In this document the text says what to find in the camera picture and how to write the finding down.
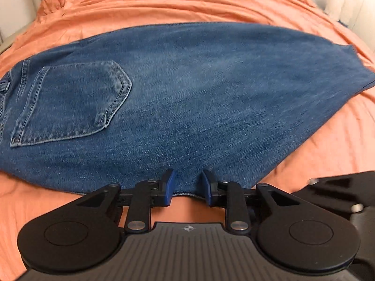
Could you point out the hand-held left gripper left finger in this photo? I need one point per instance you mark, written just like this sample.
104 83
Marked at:
170 187

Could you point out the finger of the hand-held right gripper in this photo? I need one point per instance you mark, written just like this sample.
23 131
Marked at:
334 188

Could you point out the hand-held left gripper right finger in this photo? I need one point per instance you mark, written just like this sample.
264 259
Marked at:
206 188

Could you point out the blue denim pants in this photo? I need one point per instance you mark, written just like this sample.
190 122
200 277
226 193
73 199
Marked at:
187 102

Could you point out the orange bed cover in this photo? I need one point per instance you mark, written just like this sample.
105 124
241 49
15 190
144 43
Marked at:
205 1

